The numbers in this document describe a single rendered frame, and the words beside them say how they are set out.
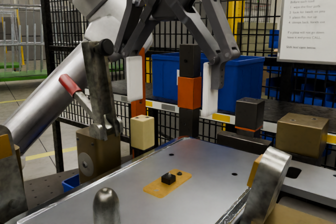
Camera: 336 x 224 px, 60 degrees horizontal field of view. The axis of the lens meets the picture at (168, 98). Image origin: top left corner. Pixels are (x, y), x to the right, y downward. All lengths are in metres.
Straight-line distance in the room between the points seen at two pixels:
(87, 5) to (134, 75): 0.46
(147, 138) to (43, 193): 0.61
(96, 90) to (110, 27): 0.39
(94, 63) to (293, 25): 0.59
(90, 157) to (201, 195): 0.21
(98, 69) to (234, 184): 0.30
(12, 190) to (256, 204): 0.32
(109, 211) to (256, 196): 0.17
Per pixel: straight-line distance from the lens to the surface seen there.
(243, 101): 0.67
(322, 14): 0.89
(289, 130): 0.61
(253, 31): 2.49
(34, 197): 1.10
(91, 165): 0.55
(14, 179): 0.47
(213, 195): 0.45
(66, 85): 0.59
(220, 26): 0.36
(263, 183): 0.30
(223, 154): 0.58
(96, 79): 0.51
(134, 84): 0.46
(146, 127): 0.57
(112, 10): 0.88
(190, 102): 0.75
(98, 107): 0.51
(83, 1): 0.89
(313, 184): 0.52
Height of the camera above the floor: 1.23
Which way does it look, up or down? 13 degrees down
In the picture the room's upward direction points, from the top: straight up
